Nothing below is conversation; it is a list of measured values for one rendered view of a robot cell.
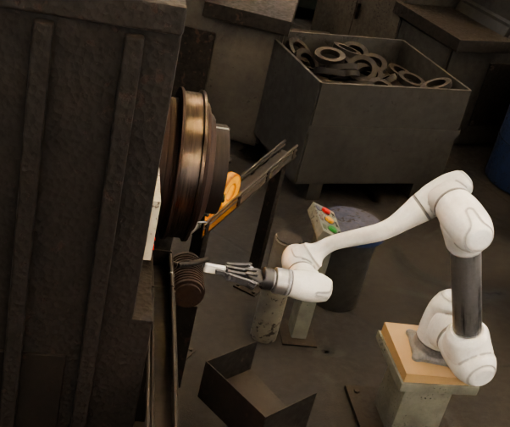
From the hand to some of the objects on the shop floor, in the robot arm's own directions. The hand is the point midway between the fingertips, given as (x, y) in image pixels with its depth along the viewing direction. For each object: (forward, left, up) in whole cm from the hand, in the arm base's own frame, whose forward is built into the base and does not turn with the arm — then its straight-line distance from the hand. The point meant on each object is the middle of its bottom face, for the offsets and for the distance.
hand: (214, 268), depth 290 cm
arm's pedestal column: (-94, -22, -71) cm, 120 cm away
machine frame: (+56, +9, -77) cm, 95 cm away
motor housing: (+4, -30, -76) cm, 81 cm away
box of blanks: (-88, -253, -78) cm, 279 cm away
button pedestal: (-52, -71, -74) cm, 116 cm away
